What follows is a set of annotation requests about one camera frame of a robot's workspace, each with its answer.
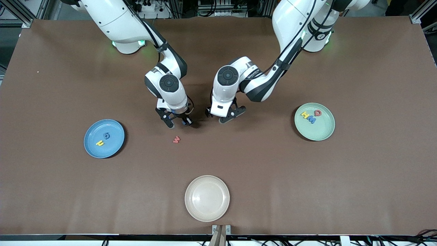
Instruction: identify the brown table cover mat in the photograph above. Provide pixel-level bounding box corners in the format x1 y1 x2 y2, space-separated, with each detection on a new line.
0 15 437 236

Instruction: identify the blue plate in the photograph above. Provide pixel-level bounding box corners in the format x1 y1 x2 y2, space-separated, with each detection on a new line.
84 119 125 159

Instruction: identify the beige plate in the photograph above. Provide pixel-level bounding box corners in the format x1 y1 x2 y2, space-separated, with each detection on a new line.
185 175 230 222

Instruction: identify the white power strip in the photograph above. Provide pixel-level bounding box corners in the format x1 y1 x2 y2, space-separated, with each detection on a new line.
198 0 248 17
131 0 171 19

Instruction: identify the pale green plate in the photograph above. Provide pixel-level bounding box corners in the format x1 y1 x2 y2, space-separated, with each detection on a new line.
294 102 336 141

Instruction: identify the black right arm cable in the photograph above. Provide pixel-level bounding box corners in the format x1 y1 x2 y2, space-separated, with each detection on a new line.
123 0 195 117

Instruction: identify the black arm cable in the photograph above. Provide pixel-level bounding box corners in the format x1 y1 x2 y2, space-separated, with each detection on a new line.
123 0 195 117
236 0 333 110

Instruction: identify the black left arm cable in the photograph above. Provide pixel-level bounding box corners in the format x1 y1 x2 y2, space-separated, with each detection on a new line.
236 0 333 110

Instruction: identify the grey metal bracket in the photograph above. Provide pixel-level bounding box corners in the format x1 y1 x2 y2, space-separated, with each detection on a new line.
212 224 231 236

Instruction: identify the aluminium frame profile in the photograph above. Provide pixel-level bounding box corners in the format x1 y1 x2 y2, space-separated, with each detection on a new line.
410 0 437 24
0 0 48 28

